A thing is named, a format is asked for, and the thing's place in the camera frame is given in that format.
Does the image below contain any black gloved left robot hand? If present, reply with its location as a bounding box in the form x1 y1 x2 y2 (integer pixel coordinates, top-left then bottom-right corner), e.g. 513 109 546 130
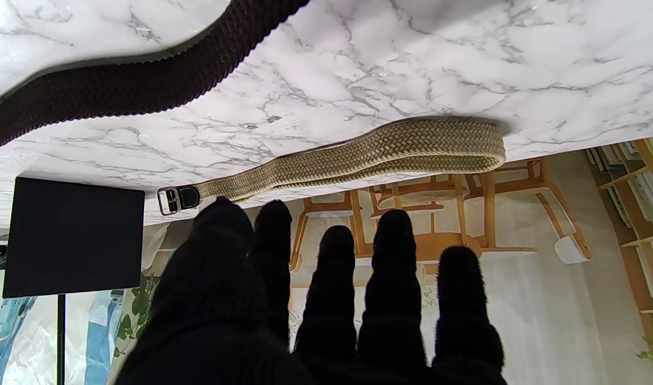
115 196 508 385

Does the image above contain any beige braided belt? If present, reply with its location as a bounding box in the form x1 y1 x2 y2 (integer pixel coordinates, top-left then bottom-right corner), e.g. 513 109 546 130
157 118 506 216

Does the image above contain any black square storage box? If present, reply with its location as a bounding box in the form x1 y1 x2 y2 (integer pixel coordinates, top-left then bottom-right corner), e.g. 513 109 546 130
3 176 146 298

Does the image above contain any black woven belt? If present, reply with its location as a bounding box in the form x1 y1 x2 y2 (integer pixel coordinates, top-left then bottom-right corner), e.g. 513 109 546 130
0 0 311 156

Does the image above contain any printed room scene backdrop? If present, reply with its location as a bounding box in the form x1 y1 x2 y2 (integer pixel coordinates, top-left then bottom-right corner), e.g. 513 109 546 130
0 136 653 385

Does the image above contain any black backdrop stand pole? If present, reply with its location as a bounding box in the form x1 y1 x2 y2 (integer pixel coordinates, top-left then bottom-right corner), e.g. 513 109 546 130
56 294 66 385

